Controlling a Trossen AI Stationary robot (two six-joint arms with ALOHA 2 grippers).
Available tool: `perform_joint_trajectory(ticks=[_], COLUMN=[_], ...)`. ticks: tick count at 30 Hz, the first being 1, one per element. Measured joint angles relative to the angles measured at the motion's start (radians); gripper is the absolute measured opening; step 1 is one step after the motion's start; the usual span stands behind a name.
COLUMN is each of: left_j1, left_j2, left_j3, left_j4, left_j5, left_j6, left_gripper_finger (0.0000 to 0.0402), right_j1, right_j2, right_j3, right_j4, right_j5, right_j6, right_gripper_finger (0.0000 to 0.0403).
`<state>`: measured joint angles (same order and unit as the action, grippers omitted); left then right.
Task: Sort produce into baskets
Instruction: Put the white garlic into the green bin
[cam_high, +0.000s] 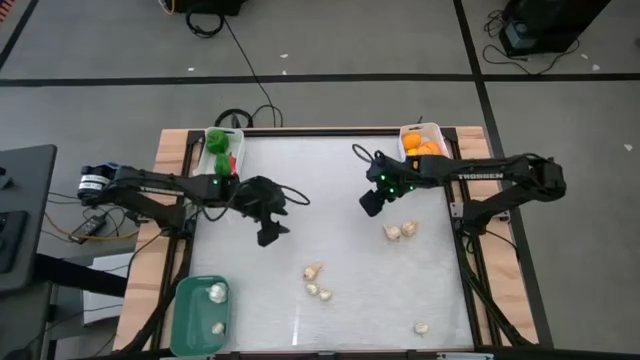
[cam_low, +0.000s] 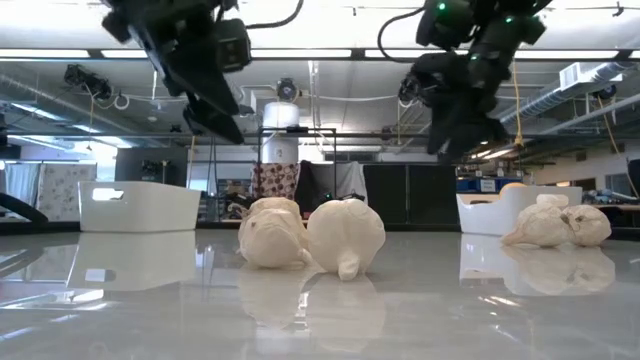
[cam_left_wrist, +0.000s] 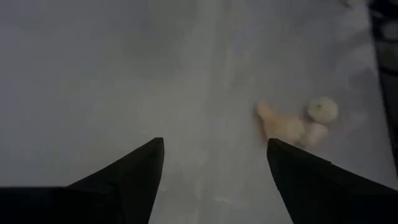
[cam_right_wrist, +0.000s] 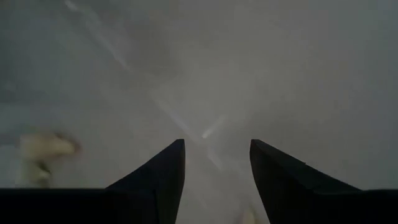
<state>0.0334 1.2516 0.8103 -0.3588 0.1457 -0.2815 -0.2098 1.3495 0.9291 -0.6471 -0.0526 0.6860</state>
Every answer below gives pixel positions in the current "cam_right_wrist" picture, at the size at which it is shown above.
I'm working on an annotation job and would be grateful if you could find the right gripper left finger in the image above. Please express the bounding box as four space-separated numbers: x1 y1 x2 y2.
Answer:
105 139 187 224

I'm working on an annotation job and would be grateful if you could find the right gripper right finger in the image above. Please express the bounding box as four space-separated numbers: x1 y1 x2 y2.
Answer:
249 139 361 224

